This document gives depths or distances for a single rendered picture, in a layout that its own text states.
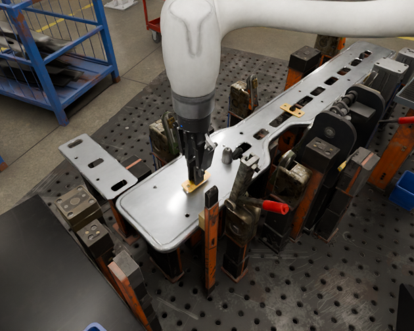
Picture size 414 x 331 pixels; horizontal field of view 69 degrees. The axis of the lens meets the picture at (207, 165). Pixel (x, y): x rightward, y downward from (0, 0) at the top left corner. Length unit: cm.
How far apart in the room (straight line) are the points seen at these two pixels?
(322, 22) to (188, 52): 27
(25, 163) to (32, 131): 38
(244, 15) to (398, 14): 28
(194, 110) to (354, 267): 77
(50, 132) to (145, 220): 212
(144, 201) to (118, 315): 29
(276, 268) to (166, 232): 44
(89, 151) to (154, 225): 35
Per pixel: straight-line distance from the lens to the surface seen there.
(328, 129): 83
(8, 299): 76
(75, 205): 78
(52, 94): 267
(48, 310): 71
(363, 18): 66
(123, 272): 50
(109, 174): 90
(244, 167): 60
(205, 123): 65
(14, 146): 284
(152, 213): 79
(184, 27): 53
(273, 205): 64
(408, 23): 69
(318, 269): 110
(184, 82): 57
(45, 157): 261
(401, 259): 123
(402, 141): 123
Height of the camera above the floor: 165
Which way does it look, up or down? 47 degrees down
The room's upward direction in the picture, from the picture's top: straight up
